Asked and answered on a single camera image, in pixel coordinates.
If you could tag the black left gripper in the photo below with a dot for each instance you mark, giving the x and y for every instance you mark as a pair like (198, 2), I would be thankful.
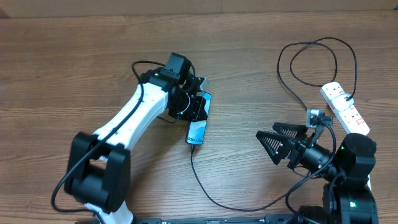
(196, 112)

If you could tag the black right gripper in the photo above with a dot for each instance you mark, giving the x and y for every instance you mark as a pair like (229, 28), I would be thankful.
(295, 145)

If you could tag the blue Samsung Galaxy smartphone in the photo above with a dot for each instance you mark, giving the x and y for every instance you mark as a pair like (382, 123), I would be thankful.
(196, 130)

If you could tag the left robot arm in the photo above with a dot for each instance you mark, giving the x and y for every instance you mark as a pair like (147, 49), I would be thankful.
(99, 166)

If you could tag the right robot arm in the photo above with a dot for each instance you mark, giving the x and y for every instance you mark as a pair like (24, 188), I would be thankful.
(347, 196)

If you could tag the white charger adapter plug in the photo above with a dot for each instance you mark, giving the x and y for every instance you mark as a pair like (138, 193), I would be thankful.
(342, 102)

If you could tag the white power strip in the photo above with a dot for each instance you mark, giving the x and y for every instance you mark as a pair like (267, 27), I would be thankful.
(350, 119)

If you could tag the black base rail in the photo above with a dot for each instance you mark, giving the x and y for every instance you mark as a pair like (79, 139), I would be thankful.
(214, 220)

